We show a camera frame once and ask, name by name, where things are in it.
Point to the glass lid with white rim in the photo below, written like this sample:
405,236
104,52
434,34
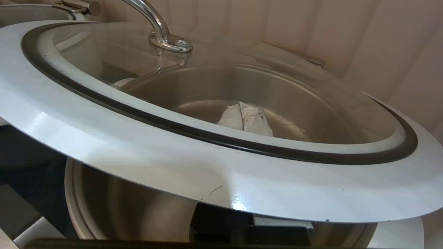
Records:
138,148

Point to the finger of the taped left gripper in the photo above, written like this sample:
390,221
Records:
258,121
231,117

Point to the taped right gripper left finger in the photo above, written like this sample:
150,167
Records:
221,224

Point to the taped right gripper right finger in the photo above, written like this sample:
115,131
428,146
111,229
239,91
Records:
283,226

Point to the middle white lidded pot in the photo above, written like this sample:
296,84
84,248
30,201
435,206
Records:
79,6

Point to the white pot with steel insert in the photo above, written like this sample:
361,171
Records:
131,207

